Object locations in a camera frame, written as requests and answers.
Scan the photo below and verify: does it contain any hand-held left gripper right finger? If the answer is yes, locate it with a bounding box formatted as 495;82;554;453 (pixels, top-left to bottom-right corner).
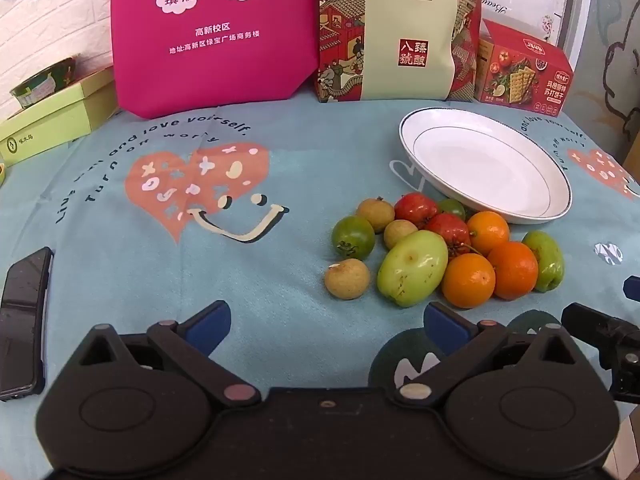
394;302;592;406

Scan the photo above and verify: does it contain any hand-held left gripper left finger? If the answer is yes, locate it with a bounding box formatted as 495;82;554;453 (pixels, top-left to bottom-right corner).
75;301;262;408

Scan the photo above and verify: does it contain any orange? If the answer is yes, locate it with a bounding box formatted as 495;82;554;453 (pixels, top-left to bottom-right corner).
441;253;497;309
466;211;511;257
487;241;539;301

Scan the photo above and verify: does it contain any light green apple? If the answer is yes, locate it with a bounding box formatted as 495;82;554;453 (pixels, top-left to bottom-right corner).
376;230;449;308

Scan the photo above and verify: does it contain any large green fruit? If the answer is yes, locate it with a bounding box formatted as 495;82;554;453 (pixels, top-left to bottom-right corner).
521;230;566;293

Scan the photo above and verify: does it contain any red small apple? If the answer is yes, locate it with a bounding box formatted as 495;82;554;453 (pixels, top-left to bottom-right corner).
424;212;472;256

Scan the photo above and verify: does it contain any small yellow round fruit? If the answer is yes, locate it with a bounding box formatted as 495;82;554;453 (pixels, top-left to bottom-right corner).
383;219;420;250
356;197;396;233
324;258;371;301

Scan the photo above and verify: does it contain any green tomato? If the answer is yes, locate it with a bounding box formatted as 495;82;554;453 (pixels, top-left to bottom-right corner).
437;198;467;221
331;215;376;261

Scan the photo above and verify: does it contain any red tomato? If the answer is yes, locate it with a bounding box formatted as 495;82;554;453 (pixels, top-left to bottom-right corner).
394;192;440;228

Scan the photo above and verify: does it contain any white plate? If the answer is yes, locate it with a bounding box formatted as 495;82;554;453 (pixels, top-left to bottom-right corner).
398;107;572;226

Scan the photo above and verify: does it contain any blue printed tablecloth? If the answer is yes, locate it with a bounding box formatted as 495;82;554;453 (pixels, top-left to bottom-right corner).
0;95;640;480

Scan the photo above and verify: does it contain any black smartphone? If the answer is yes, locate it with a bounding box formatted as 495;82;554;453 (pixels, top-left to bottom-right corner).
0;246;55;402

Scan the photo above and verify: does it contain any red cracker box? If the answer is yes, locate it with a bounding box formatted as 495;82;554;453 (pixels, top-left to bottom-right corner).
474;19;575;118

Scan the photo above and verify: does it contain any red and green gift bag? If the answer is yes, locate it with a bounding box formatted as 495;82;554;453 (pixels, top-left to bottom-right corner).
314;0;483;105

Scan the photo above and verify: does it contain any pink fabric tote bag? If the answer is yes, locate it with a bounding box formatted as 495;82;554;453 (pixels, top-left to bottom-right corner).
111;0;321;120

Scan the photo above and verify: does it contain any light green cardboard box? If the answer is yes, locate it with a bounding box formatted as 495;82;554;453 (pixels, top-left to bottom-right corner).
0;66;121;168

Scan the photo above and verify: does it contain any green patterned bowl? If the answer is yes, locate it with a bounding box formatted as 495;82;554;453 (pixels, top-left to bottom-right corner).
10;56;78;111

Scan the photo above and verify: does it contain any white round frame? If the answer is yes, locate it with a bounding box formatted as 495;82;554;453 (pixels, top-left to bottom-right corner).
552;0;601;81

